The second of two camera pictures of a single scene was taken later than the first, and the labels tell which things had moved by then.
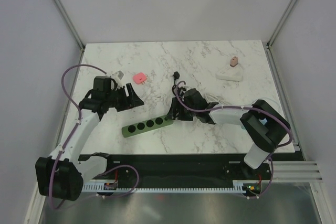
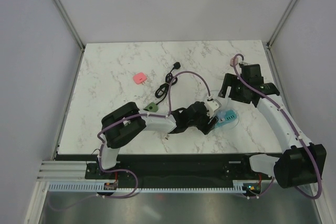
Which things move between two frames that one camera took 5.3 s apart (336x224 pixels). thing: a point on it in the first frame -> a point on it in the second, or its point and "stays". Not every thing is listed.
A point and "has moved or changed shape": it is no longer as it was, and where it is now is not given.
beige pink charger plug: x=234 y=61 stays
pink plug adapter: x=139 y=77 stays
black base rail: x=187 y=168 stays
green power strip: x=147 y=125 has moved or changed shape
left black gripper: x=131 y=100 -> x=206 y=128
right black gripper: x=175 y=105 -> x=231 y=80
